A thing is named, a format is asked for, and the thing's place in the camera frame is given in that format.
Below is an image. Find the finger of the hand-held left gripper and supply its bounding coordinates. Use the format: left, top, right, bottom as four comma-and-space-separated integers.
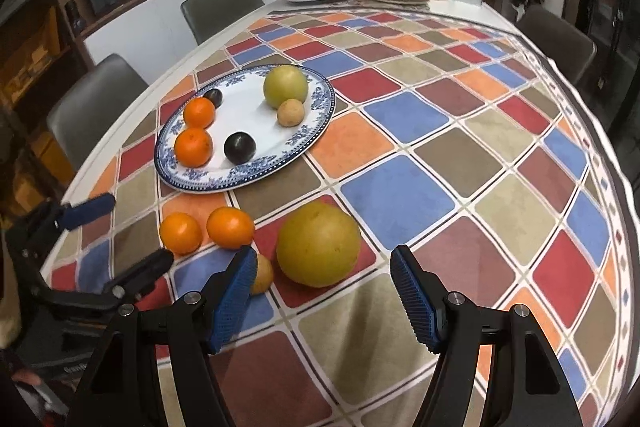
55, 193, 117, 232
102, 248, 175, 304

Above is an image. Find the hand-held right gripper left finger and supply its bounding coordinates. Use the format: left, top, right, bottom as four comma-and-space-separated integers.
80, 246, 258, 427

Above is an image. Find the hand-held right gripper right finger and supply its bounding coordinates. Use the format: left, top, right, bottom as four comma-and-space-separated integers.
390, 245, 583, 427

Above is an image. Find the small tan kiwi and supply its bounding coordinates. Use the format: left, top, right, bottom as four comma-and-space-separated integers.
276, 99, 305, 128
250, 253, 275, 296

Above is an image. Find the orange tangerine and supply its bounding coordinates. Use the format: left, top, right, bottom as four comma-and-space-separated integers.
174, 127, 214, 168
206, 206, 255, 250
183, 98, 217, 129
159, 212, 204, 256

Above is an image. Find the yellow-green pomelo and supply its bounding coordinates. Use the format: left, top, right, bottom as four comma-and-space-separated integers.
276, 201, 362, 288
263, 65, 309, 110

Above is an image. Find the blue-rimmed white plate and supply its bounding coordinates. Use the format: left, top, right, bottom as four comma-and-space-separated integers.
154, 64, 336, 194

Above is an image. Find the grey dining chair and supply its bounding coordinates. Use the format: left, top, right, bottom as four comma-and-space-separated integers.
46, 53, 150, 170
180, 0, 265, 45
517, 4, 598, 85

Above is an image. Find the colourful checked tablecloth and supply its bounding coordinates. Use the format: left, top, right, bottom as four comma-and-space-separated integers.
40, 9, 636, 427

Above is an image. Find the dark glass display cabinet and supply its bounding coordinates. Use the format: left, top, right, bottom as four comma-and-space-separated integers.
0, 0, 86, 188

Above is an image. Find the white counter cabinet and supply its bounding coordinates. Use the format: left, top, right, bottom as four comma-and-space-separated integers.
82, 0, 393, 68

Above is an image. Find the dark glass sliding door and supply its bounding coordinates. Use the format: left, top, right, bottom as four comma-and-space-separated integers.
565, 0, 640, 168

